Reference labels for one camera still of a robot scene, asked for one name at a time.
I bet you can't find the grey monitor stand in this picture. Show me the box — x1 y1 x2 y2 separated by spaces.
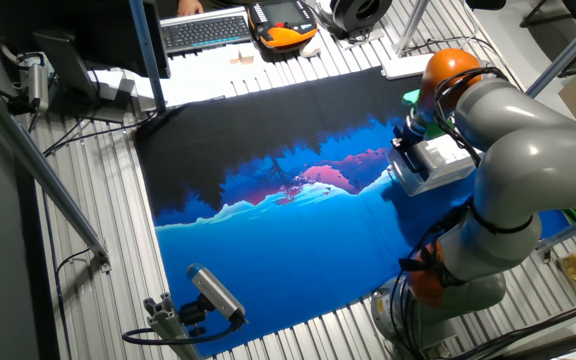
32 29 129 125

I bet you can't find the black robot base cable bundle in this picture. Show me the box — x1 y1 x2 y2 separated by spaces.
386 199 472 360

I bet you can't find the black monitor cable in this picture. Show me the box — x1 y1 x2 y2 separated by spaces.
42 109 159 157

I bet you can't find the black computer keyboard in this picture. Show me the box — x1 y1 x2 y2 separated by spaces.
160 7 253 56

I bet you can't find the long aluminium beam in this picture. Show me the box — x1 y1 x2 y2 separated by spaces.
0 69 113 274
525 2 576 99
535 205 576 254

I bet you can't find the white paper sheet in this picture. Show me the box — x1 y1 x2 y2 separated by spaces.
92 49 249 109

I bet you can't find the orange black teach pendant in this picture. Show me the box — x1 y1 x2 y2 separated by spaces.
246 0 319 51

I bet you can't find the black camera cable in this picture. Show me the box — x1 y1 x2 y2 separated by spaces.
120 319 242 347

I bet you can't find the white cabinet frame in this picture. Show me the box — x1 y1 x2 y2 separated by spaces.
386 133 482 197

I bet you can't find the white drawer with black handle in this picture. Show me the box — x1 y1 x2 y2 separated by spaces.
395 139 437 182

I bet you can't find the black round spool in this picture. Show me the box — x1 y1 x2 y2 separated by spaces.
328 0 394 34

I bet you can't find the grey mounted camera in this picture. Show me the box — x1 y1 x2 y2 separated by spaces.
16 51 53 114

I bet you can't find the white power strip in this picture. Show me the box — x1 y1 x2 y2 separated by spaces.
380 52 435 81

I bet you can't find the white plastic object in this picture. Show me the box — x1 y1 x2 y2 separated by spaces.
300 37 323 59

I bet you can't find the black computer monitor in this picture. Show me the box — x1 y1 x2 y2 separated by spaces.
0 0 172 81

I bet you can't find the short aluminium extrusion bracket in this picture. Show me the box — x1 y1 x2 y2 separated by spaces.
142 292 203 360

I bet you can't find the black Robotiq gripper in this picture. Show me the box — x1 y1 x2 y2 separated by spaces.
391 118 425 152

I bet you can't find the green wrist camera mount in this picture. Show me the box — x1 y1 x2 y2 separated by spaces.
401 88 452 140

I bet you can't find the blue landscape printed mat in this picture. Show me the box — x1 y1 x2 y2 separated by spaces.
134 65 569 357

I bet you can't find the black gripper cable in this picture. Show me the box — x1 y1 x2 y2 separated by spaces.
432 66 512 169

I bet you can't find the person's hand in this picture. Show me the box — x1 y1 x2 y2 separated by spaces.
177 0 204 18

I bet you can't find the black floor cable hose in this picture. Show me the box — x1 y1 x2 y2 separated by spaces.
447 294 576 360

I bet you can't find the black velcro strap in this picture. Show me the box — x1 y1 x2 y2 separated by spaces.
467 199 535 235
398 242 469 290

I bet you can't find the grey camera with blue end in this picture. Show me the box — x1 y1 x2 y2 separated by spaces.
185 262 249 327

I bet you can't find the aluminium frame post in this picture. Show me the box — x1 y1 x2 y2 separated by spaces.
127 0 169 114
392 0 432 57

